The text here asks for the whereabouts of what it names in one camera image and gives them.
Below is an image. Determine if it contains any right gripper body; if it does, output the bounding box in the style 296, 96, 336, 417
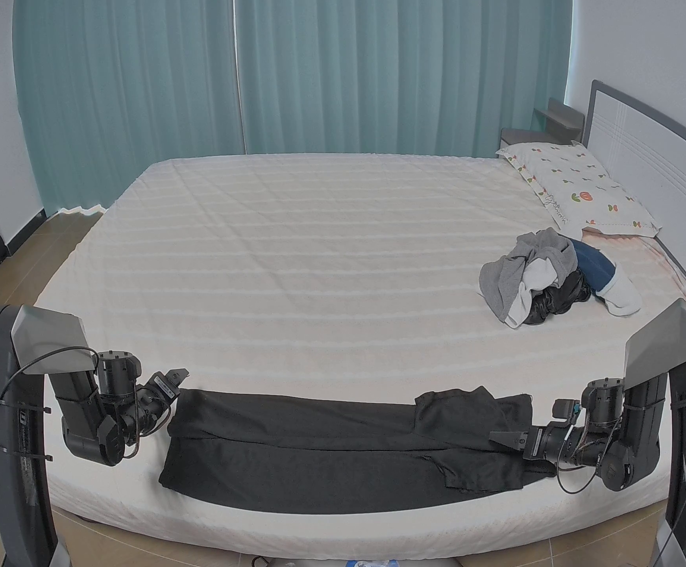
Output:
522, 426, 587, 469

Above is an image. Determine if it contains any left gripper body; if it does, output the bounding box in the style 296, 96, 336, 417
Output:
139, 373, 180, 415

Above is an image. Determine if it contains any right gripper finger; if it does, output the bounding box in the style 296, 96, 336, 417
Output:
489, 429, 527, 452

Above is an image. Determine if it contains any black T-shirt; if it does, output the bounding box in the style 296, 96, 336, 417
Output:
159, 385, 557, 504

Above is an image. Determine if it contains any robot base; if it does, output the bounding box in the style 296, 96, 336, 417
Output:
248, 554, 462, 567

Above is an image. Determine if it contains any pile of clothes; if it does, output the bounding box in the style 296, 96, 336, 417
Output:
479, 228, 643, 328

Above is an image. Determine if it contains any bed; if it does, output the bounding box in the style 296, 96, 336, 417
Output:
39, 79, 686, 560

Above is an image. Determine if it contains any white printed pillow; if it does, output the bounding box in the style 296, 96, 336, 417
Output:
494, 141, 662, 239

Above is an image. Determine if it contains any blue-green curtain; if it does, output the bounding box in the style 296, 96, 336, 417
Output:
232, 0, 575, 158
12, 0, 244, 218

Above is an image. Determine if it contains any grey bedside table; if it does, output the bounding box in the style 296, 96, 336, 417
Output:
499, 97, 586, 149

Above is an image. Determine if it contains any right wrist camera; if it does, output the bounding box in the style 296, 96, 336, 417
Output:
552, 398, 583, 425

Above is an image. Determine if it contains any black cable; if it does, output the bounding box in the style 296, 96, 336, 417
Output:
120, 428, 144, 464
0, 346, 102, 466
554, 463, 602, 496

